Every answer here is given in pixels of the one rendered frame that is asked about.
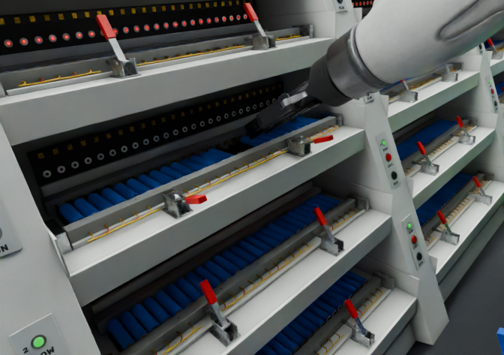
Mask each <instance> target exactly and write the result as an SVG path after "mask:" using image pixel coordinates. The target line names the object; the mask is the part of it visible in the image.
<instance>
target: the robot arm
mask: <svg viewBox="0 0 504 355"><path fill-rule="evenodd" d="M503 27H504V0H375V1H374V2H373V7H372V9H371V10H370V12H369V14H368V15H367V16H366V17H365V18H364V19H363V20H362V21H361V22H359V23H356V24H355V25H354V26H353V27H352V28H351V29H350V30H349V31H348V32H346V33H345V34H343V35H342V36H340V37H339V38H338V39H337V40H336V41H334V42H333V43H332V44H331V45H330V46H329V48H328V50H327V53H326V54H325V55H324V56H323V57H321V58H320V59H318V60H317V61H316V62H314V63H313V65H312V66H311V68H310V75H309V80H307V81H304V82H303V83H301V84H300V85H299V86H298V88H297V89H295V90H293V91H292V92H290V93H289V94H287V93H283V94H282V95H281V96H280V97H279V98H278V99H277V100H276V101H275V102H273V103H272V104H270V105H269V106H268V107H266V108H265V109H262V110H260V113H257V114H256V118H255V119H253V120H252V121H250V122H249V123H247V124H246V125H245V128H246V131H247V133H248V135H249V137H250V139H251V140H252V139H254V138H255V137H258V136H259V135H261V134H262V133H264V132H265V134H267V133H269V132H271V131H273V130H274V129H276V128H278V127H280V126H281V125H283V124H285V123H286V122H288V121H289V120H290V121H291V122H294V121H296V118H295V116H297V115H301V114H302V113H304V112H306V111H308V110H309V109H311V108H313V107H316V106H318V105H319V104H323V103H324V104H327V105H329V106H331V107H339V106H341V105H343V104H345V103H347V102H349V101H351V100H352V99H356V100H359V98H363V97H365V96H369V95H370V94H371V93H376V92H378V91H380V90H382V89H384V88H387V87H389V86H392V85H393V84H395V83H396V82H398V81H400V80H405V79H408V78H413V77H418V76H421V75H422V74H426V73H428V72H430V71H433V70H435V69H437V68H439V67H441V66H443V65H445V64H447V63H449V62H451V61H453V60H455V59H456V58H458V57H460V56H462V55H463V54H465V53H467V52H469V51H470V50H472V49H474V48H476V47H477V46H478V45H480V44H481V43H483V42H484V41H486V40H487V39H488V38H490V37H491V36H493V35H494V34H496V33H497V32H498V31H499V30H500V29H501V28H503ZM288 117H289V119H288Z"/></svg>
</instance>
